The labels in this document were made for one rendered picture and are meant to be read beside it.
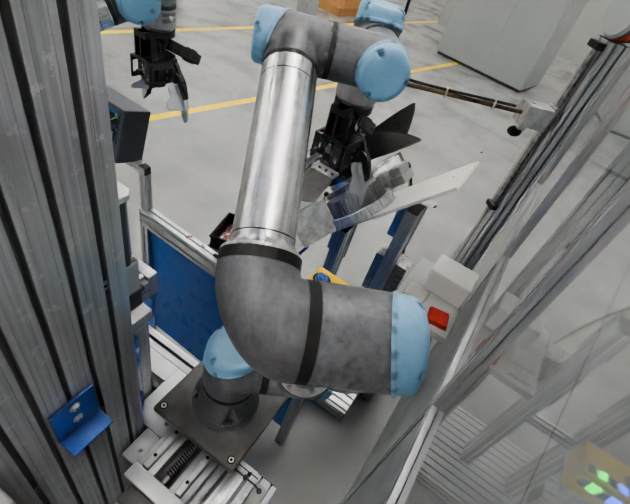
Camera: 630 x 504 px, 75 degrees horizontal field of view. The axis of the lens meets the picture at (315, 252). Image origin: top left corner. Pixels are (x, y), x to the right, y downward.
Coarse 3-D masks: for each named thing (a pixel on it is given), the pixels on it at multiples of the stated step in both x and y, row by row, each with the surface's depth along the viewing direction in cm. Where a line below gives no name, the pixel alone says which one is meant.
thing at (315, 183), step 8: (312, 168) 147; (304, 176) 142; (312, 176) 143; (320, 176) 144; (328, 176) 145; (304, 184) 138; (312, 184) 139; (320, 184) 140; (328, 184) 142; (304, 192) 133; (312, 192) 134; (320, 192) 135; (304, 200) 128; (312, 200) 128
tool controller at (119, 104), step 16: (112, 96) 140; (112, 112) 135; (128, 112) 134; (144, 112) 140; (112, 128) 137; (128, 128) 138; (144, 128) 143; (128, 144) 141; (144, 144) 147; (128, 160) 145
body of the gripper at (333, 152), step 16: (336, 96) 72; (336, 112) 70; (352, 112) 70; (368, 112) 72; (320, 128) 75; (336, 128) 72; (352, 128) 75; (336, 144) 74; (352, 144) 74; (336, 160) 75
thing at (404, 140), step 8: (368, 136) 128; (376, 136) 128; (384, 136) 128; (392, 136) 128; (400, 136) 128; (408, 136) 128; (368, 144) 136; (376, 144) 135; (384, 144) 135; (392, 144) 134; (400, 144) 134; (408, 144) 134; (376, 152) 141; (384, 152) 140; (392, 152) 140
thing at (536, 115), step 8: (520, 104) 136; (528, 104) 132; (536, 104) 133; (544, 104) 135; (552, 104) 135; (528, 112) 132; (536, 112) 132; (544, 112) 132; (552, 112) 132; (520, 120) 135; (528, 120) 134; (536, 120) 134; (544, 120) 134; (536, 128) 135; (544, 128) 136
